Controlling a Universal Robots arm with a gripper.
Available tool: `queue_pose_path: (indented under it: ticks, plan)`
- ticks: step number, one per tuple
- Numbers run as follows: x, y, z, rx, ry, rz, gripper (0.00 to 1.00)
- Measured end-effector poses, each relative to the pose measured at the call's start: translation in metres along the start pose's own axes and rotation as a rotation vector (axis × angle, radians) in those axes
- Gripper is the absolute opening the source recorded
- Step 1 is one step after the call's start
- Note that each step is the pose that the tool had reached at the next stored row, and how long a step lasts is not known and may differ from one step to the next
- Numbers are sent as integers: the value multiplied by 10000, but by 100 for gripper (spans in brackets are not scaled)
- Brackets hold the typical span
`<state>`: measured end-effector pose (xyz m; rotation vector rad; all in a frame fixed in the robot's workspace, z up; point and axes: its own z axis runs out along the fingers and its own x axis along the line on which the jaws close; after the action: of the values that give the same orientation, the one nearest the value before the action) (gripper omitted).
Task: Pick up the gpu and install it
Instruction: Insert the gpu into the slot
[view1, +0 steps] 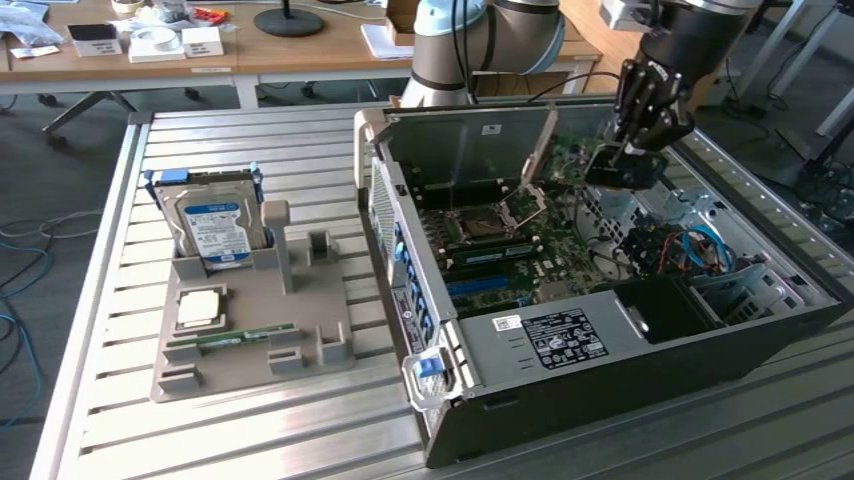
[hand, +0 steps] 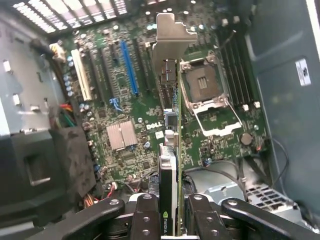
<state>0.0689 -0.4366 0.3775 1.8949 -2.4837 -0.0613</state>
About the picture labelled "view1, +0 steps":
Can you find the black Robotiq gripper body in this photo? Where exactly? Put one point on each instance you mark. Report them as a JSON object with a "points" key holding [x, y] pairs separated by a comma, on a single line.
{"points": [[694, 40]]}

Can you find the graphics card with black fan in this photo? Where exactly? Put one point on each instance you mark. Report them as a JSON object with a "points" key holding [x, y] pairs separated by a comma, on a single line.
{"points": [[614, 172]]}

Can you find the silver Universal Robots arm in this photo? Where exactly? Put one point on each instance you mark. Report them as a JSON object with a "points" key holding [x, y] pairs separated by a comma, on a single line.
{"points": [[441, 50]]}

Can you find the wooden cabinet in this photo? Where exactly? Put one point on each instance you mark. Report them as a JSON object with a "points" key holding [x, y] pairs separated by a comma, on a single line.
{"points": [[614, 45]]}

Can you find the silver perforated disk bay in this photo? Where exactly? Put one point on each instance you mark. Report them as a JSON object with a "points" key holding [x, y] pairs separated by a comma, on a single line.
{"points": [[614, 215]]}

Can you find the metal socket cover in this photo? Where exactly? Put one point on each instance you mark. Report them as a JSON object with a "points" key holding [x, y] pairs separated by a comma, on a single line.
{"points": [[505, 212]]}

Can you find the green motherboard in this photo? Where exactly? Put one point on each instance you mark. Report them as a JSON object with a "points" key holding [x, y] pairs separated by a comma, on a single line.
{"points": [[568, 270]]}

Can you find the CPU socket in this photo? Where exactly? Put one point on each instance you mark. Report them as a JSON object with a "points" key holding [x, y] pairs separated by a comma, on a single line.
{"points": [[481, 225]]}

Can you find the silver angled disk bay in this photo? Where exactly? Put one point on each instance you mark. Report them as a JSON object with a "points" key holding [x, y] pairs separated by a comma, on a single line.
{"points": [[761, 290]]}

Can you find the brown cardboard box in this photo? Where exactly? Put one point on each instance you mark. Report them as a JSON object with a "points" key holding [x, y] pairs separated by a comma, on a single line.
{"points": [[401, 15]]}

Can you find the white paper stack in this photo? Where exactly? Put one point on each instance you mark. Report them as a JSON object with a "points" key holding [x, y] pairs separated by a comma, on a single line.
{"points": [[383, 47]]}

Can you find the blue expansion slot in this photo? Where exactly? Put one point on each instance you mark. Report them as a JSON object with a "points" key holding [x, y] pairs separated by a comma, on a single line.
{"points": [[477, 287]]}

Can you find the black expansion slot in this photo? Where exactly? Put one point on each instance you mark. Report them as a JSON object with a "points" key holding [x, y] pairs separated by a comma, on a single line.
{"points": [[494, 300]]}

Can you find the grey power supply unit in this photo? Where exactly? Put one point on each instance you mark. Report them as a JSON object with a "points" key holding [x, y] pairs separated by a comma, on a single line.
{"points": [[494, 350]]}

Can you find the wooden office desk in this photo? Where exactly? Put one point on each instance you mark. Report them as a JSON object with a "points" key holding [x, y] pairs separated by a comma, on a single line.
{"points": [[301, 50], [67, 65]]}

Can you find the black round lamp base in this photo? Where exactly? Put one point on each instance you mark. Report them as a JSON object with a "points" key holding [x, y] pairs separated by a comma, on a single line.
{"points": [[290, 24]]}

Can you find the black open PC case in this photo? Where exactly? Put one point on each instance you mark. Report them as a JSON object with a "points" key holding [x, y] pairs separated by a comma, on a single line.
{"points": [[601, 400]]}

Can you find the blue case latch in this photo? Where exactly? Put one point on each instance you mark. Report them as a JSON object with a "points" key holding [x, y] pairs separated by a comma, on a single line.
{"points": [[427, 367]]}

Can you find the orange plastic item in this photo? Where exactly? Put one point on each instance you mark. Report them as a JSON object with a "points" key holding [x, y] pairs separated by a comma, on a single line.
{"points": [[210, 15]]}

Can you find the small white labelled box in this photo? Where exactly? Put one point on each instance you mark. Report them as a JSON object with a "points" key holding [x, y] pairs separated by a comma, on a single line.
{"points": [[202, 45]]}

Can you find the hard disk in blue caddy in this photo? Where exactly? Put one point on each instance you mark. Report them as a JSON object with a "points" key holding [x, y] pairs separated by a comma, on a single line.
{"points": [[214, 230]]}

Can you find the grey plastic parts rack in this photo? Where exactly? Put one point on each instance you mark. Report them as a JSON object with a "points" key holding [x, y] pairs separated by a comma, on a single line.
{"points": [[267, 310]]}

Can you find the white flat box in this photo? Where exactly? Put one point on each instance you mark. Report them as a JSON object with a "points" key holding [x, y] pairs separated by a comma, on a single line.
{"points": [[157, 54]]}

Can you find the white tape roll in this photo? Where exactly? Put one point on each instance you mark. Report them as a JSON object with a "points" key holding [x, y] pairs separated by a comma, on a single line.
{"points": [[154, 35]]}

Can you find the green RAM stick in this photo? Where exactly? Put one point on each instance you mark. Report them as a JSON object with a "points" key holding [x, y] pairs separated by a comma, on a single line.
{"points": [[230, 337]]}

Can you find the silver CPU chip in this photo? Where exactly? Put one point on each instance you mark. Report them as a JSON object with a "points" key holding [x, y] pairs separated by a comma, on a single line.
{"points": [[201, 309]]}

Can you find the beige tape roll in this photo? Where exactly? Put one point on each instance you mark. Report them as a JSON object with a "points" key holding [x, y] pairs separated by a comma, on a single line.
{"points": [[125, 6]]}

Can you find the white box with black top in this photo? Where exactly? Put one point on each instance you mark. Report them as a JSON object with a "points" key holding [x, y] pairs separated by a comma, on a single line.
{"points": [[97, 47]]}

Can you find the white label card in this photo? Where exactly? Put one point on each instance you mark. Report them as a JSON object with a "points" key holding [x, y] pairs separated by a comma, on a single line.
{"points": [[34, 52]]}

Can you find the clear plastic bag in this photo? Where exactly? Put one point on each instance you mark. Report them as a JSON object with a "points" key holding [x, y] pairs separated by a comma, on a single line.
{"points": [[27, 27]]}

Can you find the white desk frame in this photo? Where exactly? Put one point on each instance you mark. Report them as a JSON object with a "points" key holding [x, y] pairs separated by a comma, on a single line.
{"points": [[808, 47]]}

